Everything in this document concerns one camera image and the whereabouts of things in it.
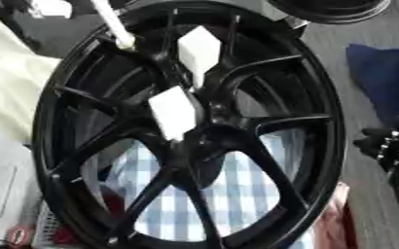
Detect cream fabric sheet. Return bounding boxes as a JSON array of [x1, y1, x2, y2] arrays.
[[0, 16, 63, 145]]

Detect blue cloth bag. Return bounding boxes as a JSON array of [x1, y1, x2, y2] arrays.
[[344, 43, 399, 127]]

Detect white pin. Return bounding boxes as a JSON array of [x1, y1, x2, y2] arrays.
[[89, 0, 138, 52]]

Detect black spoked wheel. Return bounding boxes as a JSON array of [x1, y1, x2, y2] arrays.
[[30, 0, 348, 249]]

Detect black round tire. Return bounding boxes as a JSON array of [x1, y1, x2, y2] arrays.
[[266, 0, 394, 25]]

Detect white mesh basket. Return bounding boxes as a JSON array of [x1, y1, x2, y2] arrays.
[[30, 201, 63, 249]]

